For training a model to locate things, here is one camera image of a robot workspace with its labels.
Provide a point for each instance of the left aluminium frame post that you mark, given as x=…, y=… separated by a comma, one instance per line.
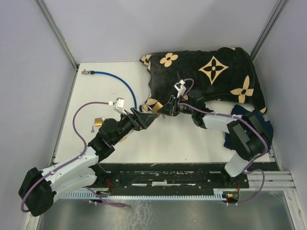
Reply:
x=56, y=31

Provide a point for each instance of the black floral patterned blanket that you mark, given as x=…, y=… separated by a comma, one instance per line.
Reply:
x=226, y=74

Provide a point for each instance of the aluminium frame post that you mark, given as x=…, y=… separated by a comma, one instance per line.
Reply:
x=269, y=25
x=56, y=31

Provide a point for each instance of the white slotted cable duct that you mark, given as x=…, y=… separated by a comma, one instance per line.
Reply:
x=151, y=193

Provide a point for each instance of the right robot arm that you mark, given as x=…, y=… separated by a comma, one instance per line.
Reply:
x=248, y=136

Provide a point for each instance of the brass padlock with key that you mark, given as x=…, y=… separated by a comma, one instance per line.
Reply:
x=151, y=108

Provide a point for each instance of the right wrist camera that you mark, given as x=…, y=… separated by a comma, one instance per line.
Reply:
x=180, y=87

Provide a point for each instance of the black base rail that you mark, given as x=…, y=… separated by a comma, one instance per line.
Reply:
x=147, y=178

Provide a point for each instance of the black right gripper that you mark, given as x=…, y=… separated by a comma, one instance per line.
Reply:
x=170, y=108

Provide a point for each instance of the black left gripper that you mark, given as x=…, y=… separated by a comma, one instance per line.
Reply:
x=140, y=120

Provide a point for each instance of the small brass padlock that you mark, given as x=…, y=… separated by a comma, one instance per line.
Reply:
x=98, y=122

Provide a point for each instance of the right aluminium frame post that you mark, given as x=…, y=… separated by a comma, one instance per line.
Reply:
x=269, y=25

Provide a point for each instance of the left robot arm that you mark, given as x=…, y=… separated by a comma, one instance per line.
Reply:
x=40, y=189

